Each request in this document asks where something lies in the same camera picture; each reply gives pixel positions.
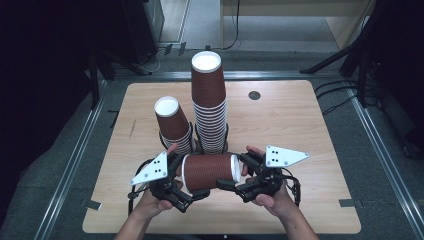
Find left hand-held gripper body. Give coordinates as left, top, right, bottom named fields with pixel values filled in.
left=129, top=150, right=195, bottom=214

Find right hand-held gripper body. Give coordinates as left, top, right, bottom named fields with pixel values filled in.
left=234, top=144, right=310, bottom=204

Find brown ribbed paper cup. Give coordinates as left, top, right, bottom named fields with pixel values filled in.
left=181, top=153, right=242, bottom=197

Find stack of brown paper cups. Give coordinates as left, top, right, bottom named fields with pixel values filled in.
left=190, top=50, right=228, bottom=156
left=153, top=95, right=196, bottom=156

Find person's left hand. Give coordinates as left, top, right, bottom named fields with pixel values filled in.
left=134, top=143, right=184, bottom=220

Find person's right hand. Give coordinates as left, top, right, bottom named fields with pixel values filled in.
left=241, top=145, right=298, bottom=218

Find dark equipment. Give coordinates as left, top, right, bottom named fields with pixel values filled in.
left=379, top=89, right=424, bottom=161

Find black tripod stand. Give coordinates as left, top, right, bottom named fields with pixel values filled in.
left=299, top=0, right=385, bottom=108

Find black cabinet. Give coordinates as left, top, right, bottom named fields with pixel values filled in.
left=122, top=0, right=165, bottom=65

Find light wooden furniture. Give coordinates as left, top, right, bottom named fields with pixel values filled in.
left=219, top=0, right=378, bottom=51

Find left hand-held gripper cable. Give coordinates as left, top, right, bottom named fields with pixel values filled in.
left=127, top=158, right=155, bottom=215

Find hand-held gripper cable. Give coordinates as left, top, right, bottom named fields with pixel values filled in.
left=279, top=168, right=303, bottom=206
left=127, top=158, right=155, bottom=215

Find right hand-held gripper cable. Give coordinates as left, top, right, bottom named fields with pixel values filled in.
left=279, top=168, right=303, bottom=206

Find metal floor rail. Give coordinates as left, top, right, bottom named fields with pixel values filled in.
left=33, top=79, right=108, bottom=240
left=345, top=85, right=424, bottom=232
left=112, top=70, right=342, bottom=81

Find black floor cables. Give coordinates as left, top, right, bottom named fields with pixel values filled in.
left=313, top=78, right=368, bottom=117

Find white floor cable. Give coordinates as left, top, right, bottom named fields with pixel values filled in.
left=145, top=49, right=165, bottom=73

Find black hanging cable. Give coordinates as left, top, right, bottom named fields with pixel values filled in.
left=221, top=0, right=242, bottom=52

